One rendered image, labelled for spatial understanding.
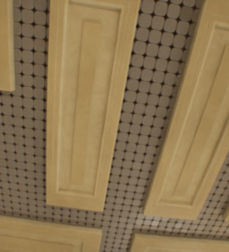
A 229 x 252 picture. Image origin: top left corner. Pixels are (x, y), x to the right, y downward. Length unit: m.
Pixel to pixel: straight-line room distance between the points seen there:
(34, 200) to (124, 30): 0.60
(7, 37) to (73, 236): 0.67
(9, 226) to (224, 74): 0.85
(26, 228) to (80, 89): 0.56
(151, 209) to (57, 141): 0.38
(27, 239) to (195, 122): 0.73
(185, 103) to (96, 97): 0.23
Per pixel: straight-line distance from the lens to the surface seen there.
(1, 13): 0.52
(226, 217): 0.80
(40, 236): 0.84
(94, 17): 0.46
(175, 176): 0.60
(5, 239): 0.91
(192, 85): 0.49
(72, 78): 0.47
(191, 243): 0.86
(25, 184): 0.69
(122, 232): 0.78
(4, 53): 0.52
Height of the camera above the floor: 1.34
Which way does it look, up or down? 67 degrees down
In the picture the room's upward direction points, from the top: 179 degrees counter-clockwise
